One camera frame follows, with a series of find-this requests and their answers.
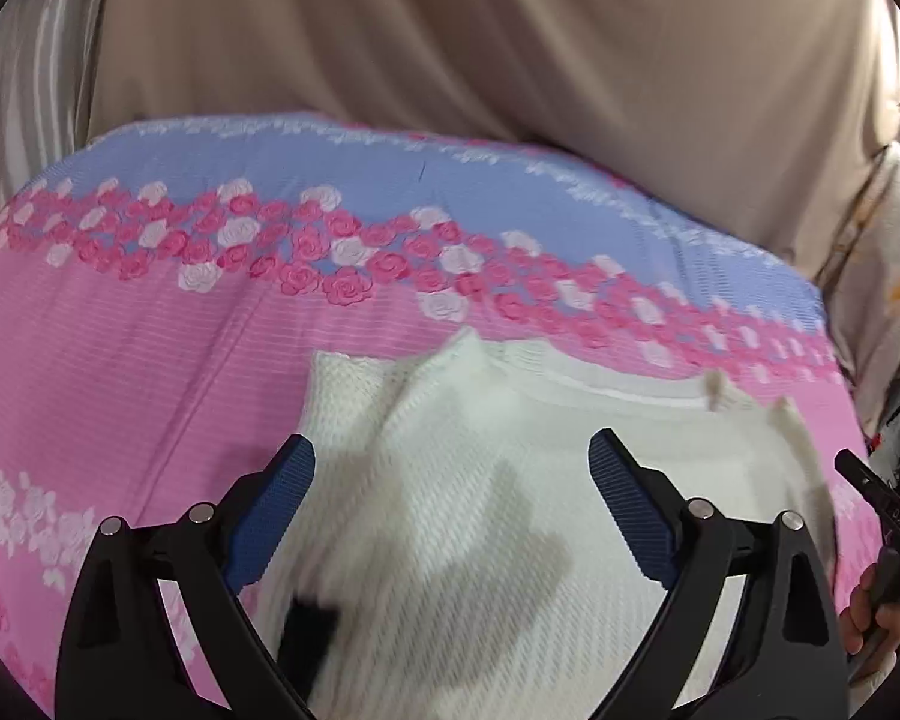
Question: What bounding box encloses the grey striped curtain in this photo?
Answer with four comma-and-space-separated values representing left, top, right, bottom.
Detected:
0, 0, 115, 241

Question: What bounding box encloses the white red black knit sweater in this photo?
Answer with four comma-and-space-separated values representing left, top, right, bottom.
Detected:
255, 326, 841, 720

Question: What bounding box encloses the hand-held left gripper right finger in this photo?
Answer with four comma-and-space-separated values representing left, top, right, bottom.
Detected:
587, 427, 850, 720

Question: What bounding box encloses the person's right hand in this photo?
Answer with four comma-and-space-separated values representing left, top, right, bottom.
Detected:
838, 562, 900, 685

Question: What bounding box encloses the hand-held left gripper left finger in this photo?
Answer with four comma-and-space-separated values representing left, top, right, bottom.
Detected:
56, 433, 317, 720

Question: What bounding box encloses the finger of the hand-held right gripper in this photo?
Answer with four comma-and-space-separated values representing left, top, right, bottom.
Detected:
834, 450, 900, 533

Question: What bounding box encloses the pink floral bed sheet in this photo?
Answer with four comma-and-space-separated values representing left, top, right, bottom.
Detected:
0, 111, 871, 720

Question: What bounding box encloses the beige curtain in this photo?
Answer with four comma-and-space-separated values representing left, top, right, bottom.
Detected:
90, 0, 900, 293

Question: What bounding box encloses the cream floral hanging cloth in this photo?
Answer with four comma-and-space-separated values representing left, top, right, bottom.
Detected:
817, 141, 900, 432

